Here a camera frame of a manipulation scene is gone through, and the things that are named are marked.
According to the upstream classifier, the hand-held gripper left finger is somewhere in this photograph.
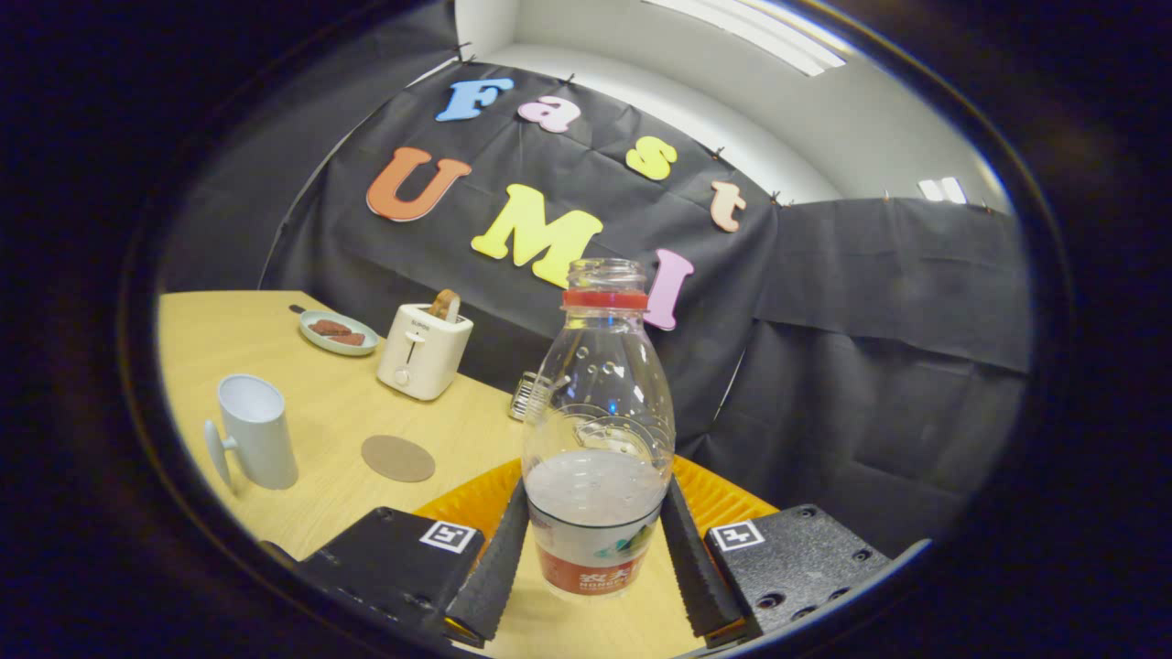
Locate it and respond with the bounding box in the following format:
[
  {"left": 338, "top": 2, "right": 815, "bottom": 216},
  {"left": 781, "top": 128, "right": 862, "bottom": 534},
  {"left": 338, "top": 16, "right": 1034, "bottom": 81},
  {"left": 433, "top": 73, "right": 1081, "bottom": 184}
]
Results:
[{"left": 261, "top": 458, "right": 532, "bottom": 651}]

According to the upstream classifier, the long ceiling light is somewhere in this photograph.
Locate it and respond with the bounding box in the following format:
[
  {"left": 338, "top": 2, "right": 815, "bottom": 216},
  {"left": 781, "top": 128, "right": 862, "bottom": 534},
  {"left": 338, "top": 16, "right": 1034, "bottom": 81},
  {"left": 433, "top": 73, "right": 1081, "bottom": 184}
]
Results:
[{"left": 641, "top": 0, "right": 848, "bottom": 77}]

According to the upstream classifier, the metal wire basket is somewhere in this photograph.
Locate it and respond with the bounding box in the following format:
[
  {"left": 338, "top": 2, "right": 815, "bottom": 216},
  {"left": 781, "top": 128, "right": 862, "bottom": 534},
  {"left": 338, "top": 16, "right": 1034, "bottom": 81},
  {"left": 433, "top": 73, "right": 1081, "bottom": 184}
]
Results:
[{"left": 508, "top": 371, "right": 550, "bottom": 423}]

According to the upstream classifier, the round brown coaster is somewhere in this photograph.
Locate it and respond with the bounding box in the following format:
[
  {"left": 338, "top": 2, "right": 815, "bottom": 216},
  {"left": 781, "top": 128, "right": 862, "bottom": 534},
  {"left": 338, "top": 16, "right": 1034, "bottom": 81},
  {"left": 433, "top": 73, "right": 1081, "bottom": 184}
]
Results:
[{"left": 361, "top": 434, "right": 437, "bottom": 483}]

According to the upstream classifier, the white toaster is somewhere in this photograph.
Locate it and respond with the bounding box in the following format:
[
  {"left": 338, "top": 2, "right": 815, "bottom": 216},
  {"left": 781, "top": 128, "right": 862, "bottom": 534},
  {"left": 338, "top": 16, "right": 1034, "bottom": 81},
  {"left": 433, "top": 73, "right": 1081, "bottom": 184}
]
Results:
[{"left": 376, "top": 303, "right": 474, "bottom": 402}]

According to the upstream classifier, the pale blue cup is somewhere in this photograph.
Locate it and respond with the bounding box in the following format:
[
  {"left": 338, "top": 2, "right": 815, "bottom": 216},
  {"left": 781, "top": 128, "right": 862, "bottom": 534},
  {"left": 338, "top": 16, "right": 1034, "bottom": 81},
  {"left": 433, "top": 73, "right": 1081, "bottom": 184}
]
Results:
[{"left": 203, "top": 373, "right": 299, "bottom": 495}]

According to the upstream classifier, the clear plastic juice bottle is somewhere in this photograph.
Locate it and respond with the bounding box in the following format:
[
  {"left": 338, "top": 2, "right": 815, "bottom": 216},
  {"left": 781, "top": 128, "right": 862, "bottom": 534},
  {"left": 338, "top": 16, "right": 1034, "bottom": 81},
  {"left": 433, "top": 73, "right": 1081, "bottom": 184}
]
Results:
[{"left": 522, "top": 258, "right": 677, "bottom": 602}]

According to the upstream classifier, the pale green plate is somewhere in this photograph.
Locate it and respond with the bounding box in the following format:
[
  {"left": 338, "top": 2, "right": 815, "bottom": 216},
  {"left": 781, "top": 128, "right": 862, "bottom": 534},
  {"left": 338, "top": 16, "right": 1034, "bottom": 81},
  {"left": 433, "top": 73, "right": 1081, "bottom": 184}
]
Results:
[{"left": 298, "top": 310, "right": 380, "bottom": 357}]

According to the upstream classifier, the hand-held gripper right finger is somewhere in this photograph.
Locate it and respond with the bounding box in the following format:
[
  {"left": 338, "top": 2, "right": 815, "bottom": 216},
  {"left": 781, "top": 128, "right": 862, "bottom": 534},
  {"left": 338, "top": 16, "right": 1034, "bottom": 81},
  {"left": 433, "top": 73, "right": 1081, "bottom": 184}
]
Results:
[{"left": 661, "top": 455, "right": 933, "bottom": 646}]

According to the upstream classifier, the wooden table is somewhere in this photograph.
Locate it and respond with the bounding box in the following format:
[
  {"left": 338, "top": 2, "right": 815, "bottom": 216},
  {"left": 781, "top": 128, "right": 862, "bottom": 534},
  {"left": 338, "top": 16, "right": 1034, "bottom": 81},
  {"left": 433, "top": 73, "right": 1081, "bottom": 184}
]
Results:
[{"left": 157, "top": 290, "right": 711, "bottom": 659}]

